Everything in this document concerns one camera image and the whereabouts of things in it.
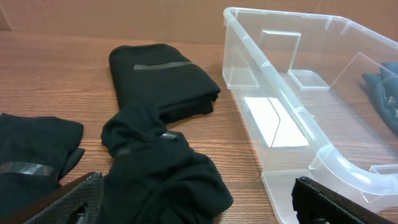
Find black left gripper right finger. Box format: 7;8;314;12
291;177;394;224

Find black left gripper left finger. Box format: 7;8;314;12
1;172;104;224

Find folded black garment with tape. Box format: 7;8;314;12
109;44;220;124

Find clear plastic storage bin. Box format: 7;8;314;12
223;7;397;223

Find folded blue jeans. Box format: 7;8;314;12
362;62;397;136

